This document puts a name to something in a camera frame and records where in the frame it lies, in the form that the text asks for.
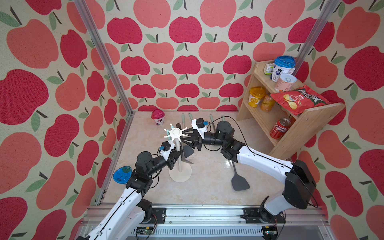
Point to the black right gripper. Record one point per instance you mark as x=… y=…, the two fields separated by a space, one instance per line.
x=196 y=141

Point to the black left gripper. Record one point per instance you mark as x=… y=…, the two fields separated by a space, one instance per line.
x=172 y=161

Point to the white utensil rack stand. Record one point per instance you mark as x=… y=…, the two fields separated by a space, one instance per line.
x=181 y=171

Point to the grey slotted utensil mint handle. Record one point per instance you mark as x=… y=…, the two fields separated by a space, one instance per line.
x=239 y=183

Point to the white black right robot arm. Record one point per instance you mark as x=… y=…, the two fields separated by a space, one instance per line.
x=299 y=184

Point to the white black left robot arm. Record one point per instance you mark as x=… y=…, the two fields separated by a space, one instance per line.
x=132 y=209

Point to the pink lid yogurt cup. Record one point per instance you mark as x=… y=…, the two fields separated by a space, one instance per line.
x=158 y=117

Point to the blue plastic bowl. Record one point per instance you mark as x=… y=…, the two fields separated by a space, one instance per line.
x=122 y=175

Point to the yellow mango cup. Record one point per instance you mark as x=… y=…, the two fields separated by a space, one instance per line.
x=256 y=95

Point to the orange schweppes can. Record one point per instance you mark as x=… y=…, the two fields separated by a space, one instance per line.
x=267 y=103

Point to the red cola can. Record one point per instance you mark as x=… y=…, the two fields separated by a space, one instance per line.
x=280 y=128

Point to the small green white carton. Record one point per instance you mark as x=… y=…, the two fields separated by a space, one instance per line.
x=268 y=69

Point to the pink tin can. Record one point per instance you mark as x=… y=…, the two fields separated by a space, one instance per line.
x=285 y=82

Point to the red chips bag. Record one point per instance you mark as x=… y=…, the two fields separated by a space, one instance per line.
x=299 y=100

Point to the blue lid yogurt tub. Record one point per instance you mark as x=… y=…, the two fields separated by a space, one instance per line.
x=283 y=65

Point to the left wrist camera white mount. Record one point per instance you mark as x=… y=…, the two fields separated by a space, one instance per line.
x=165 y=149

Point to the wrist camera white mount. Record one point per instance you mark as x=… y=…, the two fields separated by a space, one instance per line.
x=165 y=149
x=200 y=125

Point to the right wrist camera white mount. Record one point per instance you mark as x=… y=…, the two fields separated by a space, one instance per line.
x=200 y=125

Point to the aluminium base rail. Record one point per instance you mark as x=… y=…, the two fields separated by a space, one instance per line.
x=221 y=222

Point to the aluminium corner post left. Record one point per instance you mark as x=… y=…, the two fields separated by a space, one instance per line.
x=90 y=24

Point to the aluminium corner post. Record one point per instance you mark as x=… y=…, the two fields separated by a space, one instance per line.
x=90 y=24
x=328 y=9

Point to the aluminium corner post right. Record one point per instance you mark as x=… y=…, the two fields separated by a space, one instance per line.
x=328 y=9

